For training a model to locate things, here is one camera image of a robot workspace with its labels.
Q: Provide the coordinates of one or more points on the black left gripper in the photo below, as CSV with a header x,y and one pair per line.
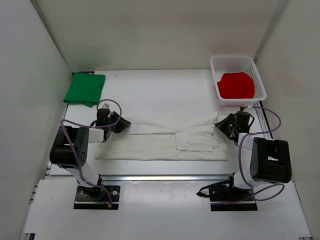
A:
x,y
122,123

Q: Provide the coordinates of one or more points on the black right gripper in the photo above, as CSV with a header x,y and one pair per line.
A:
x,y
222,126

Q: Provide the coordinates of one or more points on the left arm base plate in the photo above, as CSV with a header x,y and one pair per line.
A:
x,y
90,198

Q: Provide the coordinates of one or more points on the green t shirt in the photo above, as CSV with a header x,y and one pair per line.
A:
x,y
85,89

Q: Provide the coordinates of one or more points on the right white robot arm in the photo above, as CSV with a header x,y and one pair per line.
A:
x,y
261,160

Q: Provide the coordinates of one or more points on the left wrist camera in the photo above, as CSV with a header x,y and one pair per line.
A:
x,y
105,106

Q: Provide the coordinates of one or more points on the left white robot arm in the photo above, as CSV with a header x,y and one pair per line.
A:
x,y
70,149

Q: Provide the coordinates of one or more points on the red t shirt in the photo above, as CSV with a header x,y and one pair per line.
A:
x,y
237,85

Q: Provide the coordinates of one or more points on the white plastic basket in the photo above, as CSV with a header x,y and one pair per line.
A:
x,y
221,64

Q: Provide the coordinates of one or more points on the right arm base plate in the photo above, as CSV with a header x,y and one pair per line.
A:
x,y
224,197

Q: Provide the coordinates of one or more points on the white t shirt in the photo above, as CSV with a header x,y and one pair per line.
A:
x,y
180,138

